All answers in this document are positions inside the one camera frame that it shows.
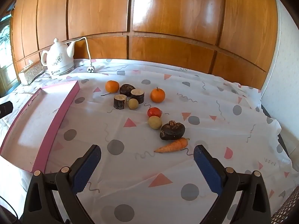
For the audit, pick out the red tomato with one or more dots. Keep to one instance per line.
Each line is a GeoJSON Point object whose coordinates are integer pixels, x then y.
{"type": "Point", "coordinates": [154, 112]}

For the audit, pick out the wooden door with glass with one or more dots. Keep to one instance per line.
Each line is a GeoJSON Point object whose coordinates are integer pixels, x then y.
{"type": "Point", "coordinates": [4, 39]}

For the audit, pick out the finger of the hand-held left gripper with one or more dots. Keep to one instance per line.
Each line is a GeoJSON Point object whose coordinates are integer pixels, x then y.
{"type": "Point", "coordinates": [4, 109]}

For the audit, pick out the orange with short stem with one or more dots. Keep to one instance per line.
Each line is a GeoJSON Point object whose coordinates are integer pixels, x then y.
{"type": "Point", "coordinates": [157, 95]}

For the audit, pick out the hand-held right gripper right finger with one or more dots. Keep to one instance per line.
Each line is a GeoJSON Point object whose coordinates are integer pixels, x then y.
{"type": "Point", "coordinates": [206, 170]}

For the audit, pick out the orange carrot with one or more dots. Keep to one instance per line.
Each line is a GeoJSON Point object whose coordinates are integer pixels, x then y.
{"type": "Point", "coordinates": [172, 145]}

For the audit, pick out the large dark water chestnut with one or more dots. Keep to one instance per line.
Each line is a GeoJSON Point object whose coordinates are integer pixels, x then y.
{"type": "Point", "coordinates": [172, 130]}

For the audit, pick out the ornate silver tissue box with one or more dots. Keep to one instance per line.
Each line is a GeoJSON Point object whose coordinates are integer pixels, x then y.
{"type": "Point", "coordinates": [31, 73]}

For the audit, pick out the white ceramic electric kettle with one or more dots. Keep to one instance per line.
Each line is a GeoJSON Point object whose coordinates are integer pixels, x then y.
{"type": "Point", "coordinates": [59, 58]}

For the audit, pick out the pink shallow box tray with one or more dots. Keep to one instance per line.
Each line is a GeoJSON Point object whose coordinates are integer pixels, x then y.
{"type": "Point", "coordinates": [35, 121]}

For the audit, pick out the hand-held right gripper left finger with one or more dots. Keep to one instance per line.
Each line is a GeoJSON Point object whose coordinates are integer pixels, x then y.
{"type": "Point", "coordinates": [86, 170]}

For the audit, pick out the dark woven seat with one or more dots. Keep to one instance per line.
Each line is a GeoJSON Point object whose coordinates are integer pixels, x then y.
{"type": "Point", "coordinates": [288, 206]}

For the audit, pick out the small yellow-green fruit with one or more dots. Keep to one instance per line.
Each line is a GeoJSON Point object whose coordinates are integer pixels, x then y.
{"type": "Point", "coordinates": [133, 103]}

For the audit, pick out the short wooden log piece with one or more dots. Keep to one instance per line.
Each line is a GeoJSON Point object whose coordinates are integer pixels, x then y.
{"type": "Point", "coordinates": [137, 95]}
{"type": "Point", "coordinates": [120, 101]}

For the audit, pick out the small round tan potato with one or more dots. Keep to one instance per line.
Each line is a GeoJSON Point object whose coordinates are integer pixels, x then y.
{"type": "Point", "coordinates": [154, 122]}

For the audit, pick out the orange with long twig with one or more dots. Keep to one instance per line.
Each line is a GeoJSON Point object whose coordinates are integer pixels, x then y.
{"type": "Point", "coordinates": [112, 86]}

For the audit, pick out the small dark water chestnut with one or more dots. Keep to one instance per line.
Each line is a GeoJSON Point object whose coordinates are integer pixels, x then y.
{"type": "Point", "coordinates": [127, 89]}

